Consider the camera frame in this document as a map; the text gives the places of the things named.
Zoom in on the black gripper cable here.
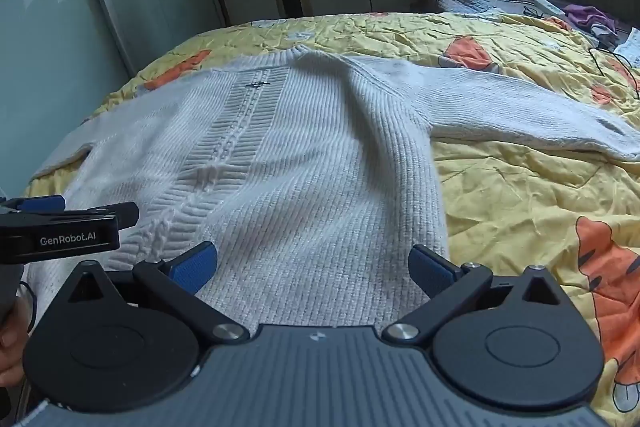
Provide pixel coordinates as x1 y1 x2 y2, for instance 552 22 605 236
17 281 39 334

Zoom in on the purple cloth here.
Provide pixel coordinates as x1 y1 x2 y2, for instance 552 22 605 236
563 4 619 32

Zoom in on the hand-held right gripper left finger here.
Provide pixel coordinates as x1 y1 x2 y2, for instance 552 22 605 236
62 241 251 351

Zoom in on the thin black cable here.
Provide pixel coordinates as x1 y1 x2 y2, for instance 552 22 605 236
587 47 640 104

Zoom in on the yellow printed quilt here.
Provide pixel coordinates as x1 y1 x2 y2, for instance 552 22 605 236
22 9 640 427

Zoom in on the person's left hand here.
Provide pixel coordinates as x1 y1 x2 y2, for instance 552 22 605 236
0 294 32 389

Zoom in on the white paper sheet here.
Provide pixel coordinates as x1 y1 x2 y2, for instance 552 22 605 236
612 27 640 68

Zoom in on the white remote control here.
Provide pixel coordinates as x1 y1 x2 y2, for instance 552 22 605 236
533 0 569 19

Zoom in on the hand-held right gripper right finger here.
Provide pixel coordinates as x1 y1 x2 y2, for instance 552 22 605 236
382 244 569 351

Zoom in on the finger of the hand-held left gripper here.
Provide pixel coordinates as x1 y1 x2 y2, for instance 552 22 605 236
49 201 140 231
0 195 67 215

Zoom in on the white knitted sweater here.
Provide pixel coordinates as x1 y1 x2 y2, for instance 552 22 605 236
24 44 640 329

